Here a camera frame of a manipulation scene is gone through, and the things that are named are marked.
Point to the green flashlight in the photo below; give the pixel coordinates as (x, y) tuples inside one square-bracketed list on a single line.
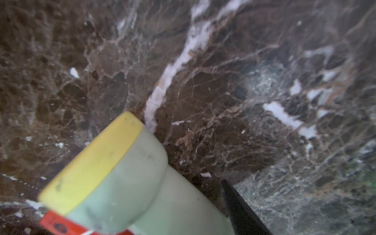
[(122, 181)]

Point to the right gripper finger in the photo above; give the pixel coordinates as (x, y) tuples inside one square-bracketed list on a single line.
[(244, 220)]

